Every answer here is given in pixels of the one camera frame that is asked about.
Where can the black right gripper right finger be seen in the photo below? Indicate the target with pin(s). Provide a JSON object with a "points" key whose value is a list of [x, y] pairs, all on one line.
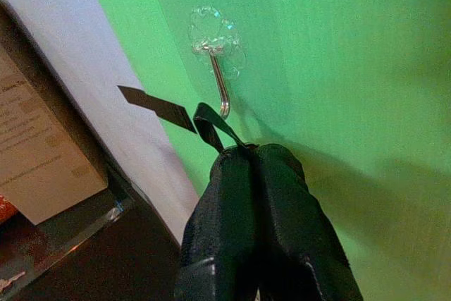
{"points": [[296, 230]]}

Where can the red packet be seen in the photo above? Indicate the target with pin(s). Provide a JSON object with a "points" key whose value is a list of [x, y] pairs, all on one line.
{"points": [[5, 209]]}

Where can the black tape strip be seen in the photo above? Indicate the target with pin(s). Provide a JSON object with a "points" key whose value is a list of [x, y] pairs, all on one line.
{"points": [[158, 109]]}

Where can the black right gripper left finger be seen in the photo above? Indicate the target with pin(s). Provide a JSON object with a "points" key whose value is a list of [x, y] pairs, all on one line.
{"points": [[222, 230]]}

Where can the metal hook clear adhesive pad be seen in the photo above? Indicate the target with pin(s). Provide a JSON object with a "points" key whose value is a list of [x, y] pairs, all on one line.
{"points": [[219, 79]]}

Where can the white printed carton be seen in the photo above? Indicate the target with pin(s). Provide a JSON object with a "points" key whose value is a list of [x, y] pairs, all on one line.
{"points": [[42, 160]]}

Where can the green screen backdrop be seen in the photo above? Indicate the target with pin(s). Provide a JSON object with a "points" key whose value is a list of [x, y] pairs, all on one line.
{"points": [[352, 68]]}

